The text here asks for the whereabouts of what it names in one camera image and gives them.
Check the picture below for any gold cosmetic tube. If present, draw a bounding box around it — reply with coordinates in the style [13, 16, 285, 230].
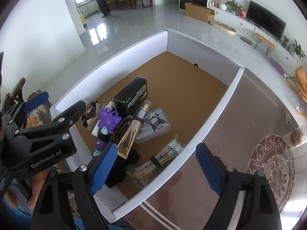
[117, 119, 142, 159]

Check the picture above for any purple toy wand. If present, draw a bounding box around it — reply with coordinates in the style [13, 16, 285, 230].
[92, 101, 122, 156]

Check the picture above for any black odor bar box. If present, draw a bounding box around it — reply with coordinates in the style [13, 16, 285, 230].
[112, 77, 147, 118]

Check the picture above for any clear Kuromi plastic box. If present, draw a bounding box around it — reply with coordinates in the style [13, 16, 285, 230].
[135, 108, 171, 144]

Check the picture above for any silver cap bottle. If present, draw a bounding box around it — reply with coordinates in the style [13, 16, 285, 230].
[135, 100, 153, 125]

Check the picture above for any rhinestone bow hair clip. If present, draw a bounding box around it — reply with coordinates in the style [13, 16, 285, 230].
[81, 101, 106, 131]

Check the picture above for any person's left hand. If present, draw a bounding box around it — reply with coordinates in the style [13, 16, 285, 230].
[4, 172, 44, 210]

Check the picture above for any clear plastic food jar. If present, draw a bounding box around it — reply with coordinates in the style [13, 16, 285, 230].
[290, 124, 307, 148]

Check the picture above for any white storage box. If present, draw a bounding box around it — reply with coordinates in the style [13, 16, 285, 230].
[50, 29, 243, 222]

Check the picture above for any orange lounge chair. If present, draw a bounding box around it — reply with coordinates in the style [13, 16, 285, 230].
[284, 66, 306, 119]

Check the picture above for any purple floor mat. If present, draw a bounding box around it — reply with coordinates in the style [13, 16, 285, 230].
[268, 58, 286, 77]

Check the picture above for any white TV cabinet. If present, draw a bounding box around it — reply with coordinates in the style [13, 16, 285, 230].
[207, 5, 299, 75]

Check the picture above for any small wooden bench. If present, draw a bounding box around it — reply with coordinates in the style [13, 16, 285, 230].
[253, 33, 276, 58]

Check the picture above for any potted green plant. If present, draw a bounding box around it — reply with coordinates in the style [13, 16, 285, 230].
[291, 39, 306, 61]

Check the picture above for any black television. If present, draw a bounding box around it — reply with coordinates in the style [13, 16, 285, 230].
[246, 0, 286, 39]

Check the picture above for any cardboard box on floor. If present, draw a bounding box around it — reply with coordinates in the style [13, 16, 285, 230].
[185, 3, 215, 23]

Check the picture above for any leafy plant beside flowers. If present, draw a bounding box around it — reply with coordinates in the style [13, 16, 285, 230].
[225, 0, 241, 15]

